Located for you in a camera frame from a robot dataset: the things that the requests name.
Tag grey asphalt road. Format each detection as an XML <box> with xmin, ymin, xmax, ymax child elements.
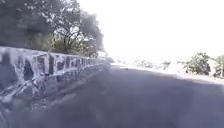
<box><xmin>6</xmin><ymin>63</ymin><xmax>224</xmax><ymax>128</ymax></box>

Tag row of trees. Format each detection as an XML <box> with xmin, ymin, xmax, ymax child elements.
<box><xmin>0</xmin><ymin>0</ymin><xmax>111</xmax><ymax>59</ymax></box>

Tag green bushes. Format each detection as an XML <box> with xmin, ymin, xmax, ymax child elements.
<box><xmin>183</xmin><ymin>51</ymin><xmax>224</xmax><ymax>78</ymax></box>

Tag graffiti covered concrete wall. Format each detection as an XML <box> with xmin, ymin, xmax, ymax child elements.
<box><xmin>0</xmin><ymin>45</ymin><xmax>112</xmax><ymax>114</ymax></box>

